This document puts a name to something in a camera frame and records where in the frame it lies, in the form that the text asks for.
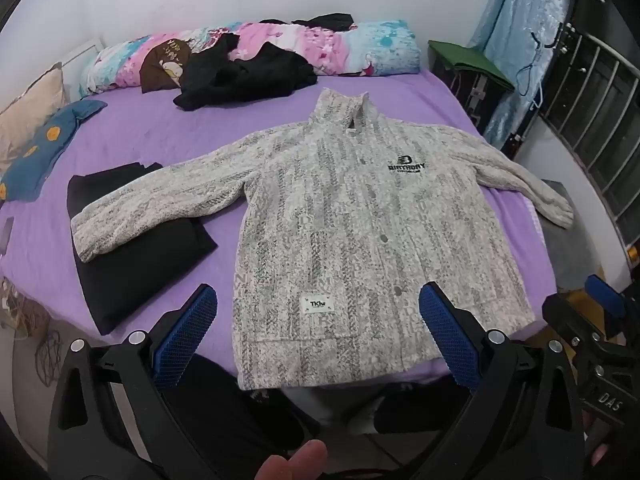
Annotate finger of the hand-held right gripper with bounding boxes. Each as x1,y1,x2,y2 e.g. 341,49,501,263
542,274,633,348

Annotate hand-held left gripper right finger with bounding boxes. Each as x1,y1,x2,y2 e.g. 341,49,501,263
419,282,586,480

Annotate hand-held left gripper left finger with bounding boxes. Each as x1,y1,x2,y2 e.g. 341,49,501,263
47,284,218,480

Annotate white grey patterned fleece jacket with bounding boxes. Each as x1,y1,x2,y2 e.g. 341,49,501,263
70,87,575,392

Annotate black clothes pile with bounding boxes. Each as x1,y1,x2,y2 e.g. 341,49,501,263
173,34,318,112

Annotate person's left hand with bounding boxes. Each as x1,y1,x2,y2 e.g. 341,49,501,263
255,440,328,480

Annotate folded black pants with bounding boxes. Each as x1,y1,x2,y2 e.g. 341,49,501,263
66,162,219,336

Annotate black metal railing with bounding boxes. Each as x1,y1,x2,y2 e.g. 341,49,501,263
505,0,640,261

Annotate purple fleece blanket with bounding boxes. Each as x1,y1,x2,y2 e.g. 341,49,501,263
0,67,566,381

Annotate dark nightstand green top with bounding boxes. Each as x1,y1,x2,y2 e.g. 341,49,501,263
430,55,506,136

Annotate blue plush pillow orange spots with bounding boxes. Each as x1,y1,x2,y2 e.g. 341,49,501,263
0,99,108,201

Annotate light blue curtain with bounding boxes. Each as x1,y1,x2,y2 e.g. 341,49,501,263
467,0,588,148

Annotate brown cartoon print cloth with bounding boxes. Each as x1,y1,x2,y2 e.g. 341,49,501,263
139,40,193,94

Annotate green flat box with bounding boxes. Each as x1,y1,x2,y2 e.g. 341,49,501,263
427,40,516,93

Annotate beige pillow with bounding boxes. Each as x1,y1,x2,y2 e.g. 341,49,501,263
0,62,68,161

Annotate white framed board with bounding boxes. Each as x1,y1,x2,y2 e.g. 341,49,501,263
60,38,105,101

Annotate pink blue floral quilt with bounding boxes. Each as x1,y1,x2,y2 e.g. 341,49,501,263
80,19,421,96

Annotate thin black garment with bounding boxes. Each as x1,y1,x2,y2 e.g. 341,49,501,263
259,11,357,32

